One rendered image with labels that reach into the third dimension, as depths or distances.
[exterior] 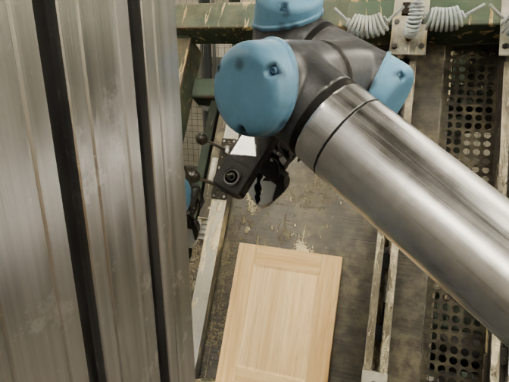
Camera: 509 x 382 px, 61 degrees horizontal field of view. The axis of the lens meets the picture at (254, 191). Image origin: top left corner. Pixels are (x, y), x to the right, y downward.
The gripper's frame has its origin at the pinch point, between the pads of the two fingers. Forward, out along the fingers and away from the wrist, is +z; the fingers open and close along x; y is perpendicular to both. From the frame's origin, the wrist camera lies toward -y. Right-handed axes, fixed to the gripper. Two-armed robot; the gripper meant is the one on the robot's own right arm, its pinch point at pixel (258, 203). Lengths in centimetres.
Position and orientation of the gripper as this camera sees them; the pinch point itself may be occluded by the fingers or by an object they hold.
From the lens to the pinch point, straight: 72.3
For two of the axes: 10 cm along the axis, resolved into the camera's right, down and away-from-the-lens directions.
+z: -0.5, 6.3, 7.7
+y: 6.1, -5.9, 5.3
